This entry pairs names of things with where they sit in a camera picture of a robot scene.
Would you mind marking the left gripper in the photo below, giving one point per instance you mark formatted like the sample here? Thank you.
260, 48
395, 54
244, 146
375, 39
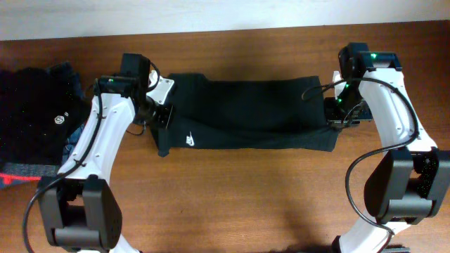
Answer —
164, 116

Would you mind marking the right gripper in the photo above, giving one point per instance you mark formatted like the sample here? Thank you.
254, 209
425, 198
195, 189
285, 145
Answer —
334, 119

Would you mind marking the dark green Nike t-shirt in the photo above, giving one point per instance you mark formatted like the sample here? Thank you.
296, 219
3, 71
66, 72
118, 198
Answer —
220, 115

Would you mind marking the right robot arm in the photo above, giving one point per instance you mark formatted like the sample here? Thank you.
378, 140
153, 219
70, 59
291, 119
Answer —
412, 179

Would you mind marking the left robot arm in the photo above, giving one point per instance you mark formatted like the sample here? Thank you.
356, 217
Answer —
78, 208

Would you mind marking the blue denim jeans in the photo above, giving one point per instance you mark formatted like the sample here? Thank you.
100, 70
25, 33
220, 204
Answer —
65, 74

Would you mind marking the black folded garment with logo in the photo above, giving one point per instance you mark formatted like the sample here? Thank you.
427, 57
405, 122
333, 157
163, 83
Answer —
38, 114

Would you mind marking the grey garment with red stripe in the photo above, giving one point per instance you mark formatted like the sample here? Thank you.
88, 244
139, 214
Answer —
13, 174

